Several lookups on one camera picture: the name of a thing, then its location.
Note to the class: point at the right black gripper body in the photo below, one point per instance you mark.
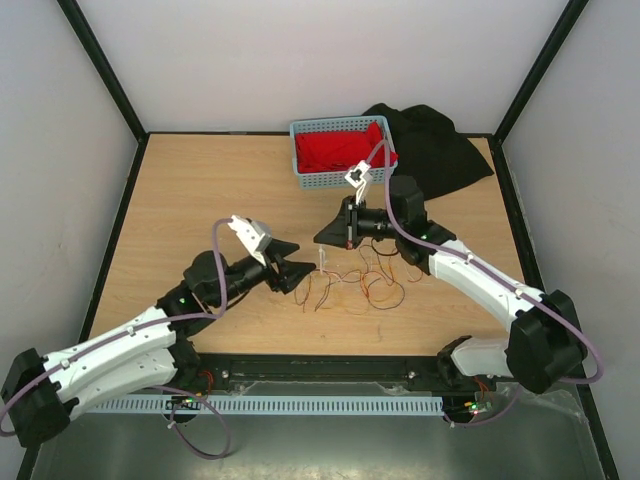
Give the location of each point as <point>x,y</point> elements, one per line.
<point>350,219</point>

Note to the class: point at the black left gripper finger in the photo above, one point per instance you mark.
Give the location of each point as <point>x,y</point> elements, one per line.
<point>281,249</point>
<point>293,273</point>

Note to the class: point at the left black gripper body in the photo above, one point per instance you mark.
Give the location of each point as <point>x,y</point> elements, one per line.
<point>275,281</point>

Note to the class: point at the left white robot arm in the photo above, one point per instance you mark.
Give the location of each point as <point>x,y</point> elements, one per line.
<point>43,394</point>

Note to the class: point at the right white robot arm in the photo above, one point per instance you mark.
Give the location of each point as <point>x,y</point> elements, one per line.
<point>541,346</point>

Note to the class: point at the red cloth in basket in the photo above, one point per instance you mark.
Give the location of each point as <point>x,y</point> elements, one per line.
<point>335,151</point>

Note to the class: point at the light blue perforated basket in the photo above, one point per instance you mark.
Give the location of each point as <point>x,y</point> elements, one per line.
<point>353,123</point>

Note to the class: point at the black folded cloth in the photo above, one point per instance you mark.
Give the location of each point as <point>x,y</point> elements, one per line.
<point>431,151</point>

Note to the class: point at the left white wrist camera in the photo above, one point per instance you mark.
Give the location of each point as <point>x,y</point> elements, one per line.
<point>254,235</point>

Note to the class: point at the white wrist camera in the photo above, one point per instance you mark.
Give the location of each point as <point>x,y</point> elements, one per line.
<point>254,235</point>
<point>360,178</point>

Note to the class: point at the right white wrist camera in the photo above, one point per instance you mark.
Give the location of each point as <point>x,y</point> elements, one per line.
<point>360,178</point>

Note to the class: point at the black metal frame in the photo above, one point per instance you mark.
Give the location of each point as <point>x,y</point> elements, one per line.
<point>523,243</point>

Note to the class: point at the light blue slotted cable duct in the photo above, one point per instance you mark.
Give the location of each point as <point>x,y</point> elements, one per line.
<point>276,405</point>

